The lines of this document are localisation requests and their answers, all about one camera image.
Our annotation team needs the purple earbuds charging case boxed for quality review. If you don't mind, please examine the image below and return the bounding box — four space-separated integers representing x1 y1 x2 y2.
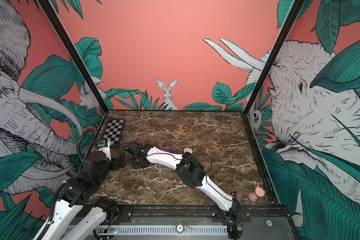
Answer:
161 147 170 153

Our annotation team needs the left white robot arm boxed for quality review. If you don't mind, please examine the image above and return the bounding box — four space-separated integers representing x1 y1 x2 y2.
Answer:
34 151 126 240

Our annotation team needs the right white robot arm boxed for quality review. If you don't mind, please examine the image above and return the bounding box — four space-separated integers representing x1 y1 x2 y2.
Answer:
126 142 241 222

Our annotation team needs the white earbuds charging case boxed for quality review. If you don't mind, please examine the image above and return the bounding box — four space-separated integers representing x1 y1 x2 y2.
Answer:
183 148 193 154

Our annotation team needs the pink open round case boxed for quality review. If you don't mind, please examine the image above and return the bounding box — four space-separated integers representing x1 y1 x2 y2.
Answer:
249 187 265 202

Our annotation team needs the black white checkerboard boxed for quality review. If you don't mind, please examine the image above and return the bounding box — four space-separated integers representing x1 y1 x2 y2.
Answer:
102 118 126 149

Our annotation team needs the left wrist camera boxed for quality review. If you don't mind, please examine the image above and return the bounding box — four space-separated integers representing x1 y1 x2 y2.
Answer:
98 140 111 160

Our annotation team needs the black corrugated cable conduit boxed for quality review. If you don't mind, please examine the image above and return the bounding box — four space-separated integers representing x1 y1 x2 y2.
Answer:
35 182 67 240

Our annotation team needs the white slotted cable duct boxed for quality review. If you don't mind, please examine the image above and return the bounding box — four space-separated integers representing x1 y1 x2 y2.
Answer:
95 225 228 236

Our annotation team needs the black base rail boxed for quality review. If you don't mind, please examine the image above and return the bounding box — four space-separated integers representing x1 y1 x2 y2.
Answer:
104 204 293 224

